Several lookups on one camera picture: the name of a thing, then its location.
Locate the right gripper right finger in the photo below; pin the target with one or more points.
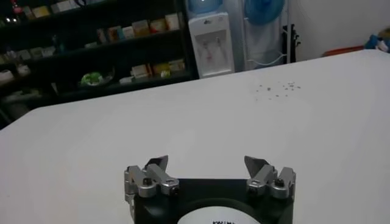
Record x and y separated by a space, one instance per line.
268 181

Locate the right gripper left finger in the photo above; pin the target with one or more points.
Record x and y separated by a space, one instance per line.
152 181

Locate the large white table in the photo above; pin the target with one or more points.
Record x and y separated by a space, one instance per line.
182 128

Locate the flat white medicine box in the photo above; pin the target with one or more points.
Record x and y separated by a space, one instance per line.
126 80

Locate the small green medicine box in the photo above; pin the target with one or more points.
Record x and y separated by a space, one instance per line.
165 74

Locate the white and red medicine box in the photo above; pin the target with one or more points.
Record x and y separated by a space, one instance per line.
140 71

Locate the yellow green medicine box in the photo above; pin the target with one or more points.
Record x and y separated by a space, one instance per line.
161 68

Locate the green and white bowl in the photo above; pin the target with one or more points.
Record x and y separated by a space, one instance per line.
93 78

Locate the black stand behind rack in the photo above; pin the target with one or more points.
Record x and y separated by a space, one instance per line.
291 42

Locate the black shelving unit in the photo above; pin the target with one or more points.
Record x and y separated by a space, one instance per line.
100 48

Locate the white water dispenser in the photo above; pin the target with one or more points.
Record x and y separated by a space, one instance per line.
211 48

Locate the open cardboard box red rim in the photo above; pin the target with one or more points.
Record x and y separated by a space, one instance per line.
342 51

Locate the yellow medicine box white label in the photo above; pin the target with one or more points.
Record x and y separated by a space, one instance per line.
140 28

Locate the white and orange medicine box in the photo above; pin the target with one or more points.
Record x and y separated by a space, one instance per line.
157 25

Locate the blue water jug lying sideways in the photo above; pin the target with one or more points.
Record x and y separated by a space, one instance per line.
263 11

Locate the upright blue water jug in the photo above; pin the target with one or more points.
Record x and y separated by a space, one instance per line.
204 5

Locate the cola bottle with red label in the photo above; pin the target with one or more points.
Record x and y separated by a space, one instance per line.
16 8

